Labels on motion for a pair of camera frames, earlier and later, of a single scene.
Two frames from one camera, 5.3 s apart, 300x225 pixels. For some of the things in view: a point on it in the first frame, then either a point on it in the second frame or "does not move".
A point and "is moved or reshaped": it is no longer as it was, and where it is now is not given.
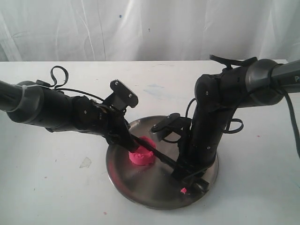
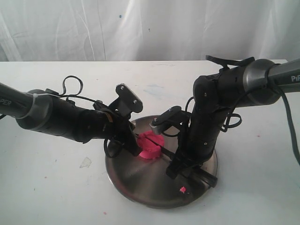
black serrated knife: (177, 168) → (201, 174)
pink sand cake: (143, 155) is moved or reshaped
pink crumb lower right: (183, 190) does not move
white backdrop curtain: (148, 30) does not move
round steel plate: (152, 186) does not move
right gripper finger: (195, 180) → (195, 170)
